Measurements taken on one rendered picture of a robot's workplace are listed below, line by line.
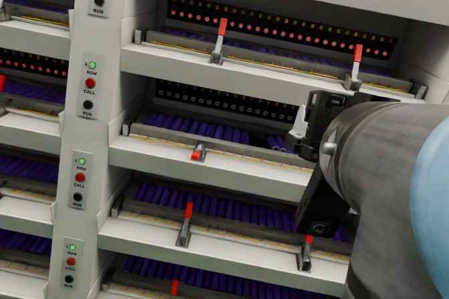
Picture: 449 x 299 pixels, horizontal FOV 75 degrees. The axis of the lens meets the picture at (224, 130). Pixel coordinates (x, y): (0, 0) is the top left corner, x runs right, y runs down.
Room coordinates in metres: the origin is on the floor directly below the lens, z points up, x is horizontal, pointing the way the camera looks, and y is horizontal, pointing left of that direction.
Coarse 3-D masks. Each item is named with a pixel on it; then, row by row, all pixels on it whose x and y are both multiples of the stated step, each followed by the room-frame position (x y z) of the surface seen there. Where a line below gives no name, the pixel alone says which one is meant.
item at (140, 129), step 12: (132, 132) 0.61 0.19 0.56; (144, 132) 0.61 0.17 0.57; (156, 132) 0.61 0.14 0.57; (168, 132) 0.61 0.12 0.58; (180, 132) 0.62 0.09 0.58; (168, 144) 0.60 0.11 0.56; (192, 144) 0.61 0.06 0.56; (216, 144) 0.61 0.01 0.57; (228, 144) 0.61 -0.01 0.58; (240, 144) 0.62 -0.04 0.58; (228, 156) 0.60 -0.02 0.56; (252, 156) 0.61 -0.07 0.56; (264, 156) 0.61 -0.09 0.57; (276, 156) 0.61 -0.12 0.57; (288, 156) 0.61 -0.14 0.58; (312, 168) 0.61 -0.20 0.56
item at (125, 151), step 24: (120, 120) 0.61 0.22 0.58; (144, 120) 0.69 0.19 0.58; (240, 120) 0.74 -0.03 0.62; (264, 120) 0.73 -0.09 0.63; (120, 144) 0.58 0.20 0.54; (144, 144) 0.59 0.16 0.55; (144, 168) 0.57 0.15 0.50; (168, 168) 0.57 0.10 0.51; (192, 168) 0.56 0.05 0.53; (216, 168) 0.56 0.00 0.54; (240, 168) 0.57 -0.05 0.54; (264, 168) 0.59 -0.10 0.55; (288, 168) 0.61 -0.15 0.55; (264, 192) 0.57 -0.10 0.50; (288, 192) 0.57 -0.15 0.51
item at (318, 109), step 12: (312, 96) 0.36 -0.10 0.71; (324, 96) 0.32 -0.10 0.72; (336, 96) 0.33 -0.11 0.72; (348, 96) 0.32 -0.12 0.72; (360, 96) 0.26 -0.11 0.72; (372, 96) 0.26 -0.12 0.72; (312, 108) 0.34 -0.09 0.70; (324, 108) 0.32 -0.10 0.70; (336, 108) 0.31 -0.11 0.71; (312, 120) 0.33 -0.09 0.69; (324, 120) 0.32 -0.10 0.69; (312, 132) 0.32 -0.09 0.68; (324, 132) 0.32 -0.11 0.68; (312, 144) 0.32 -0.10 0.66; (300, 156) 0.34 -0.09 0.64; (312, 156) 0.32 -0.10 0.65
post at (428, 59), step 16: (416, 32) 0.71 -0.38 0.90; (432, 32) 0.65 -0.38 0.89; (448, 32) 0.60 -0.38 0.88; (416, 48) 0.69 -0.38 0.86; (432, 48) 0.63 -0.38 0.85; (448, 48) 0.58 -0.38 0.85; (400, 64) 0.74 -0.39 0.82; (416, 64) 0.67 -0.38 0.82; (432, 64) 0.62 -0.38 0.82; (448, 64) 0.57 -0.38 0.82; (448, 80) 0.56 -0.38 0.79; (448, 96) 0.56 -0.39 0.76
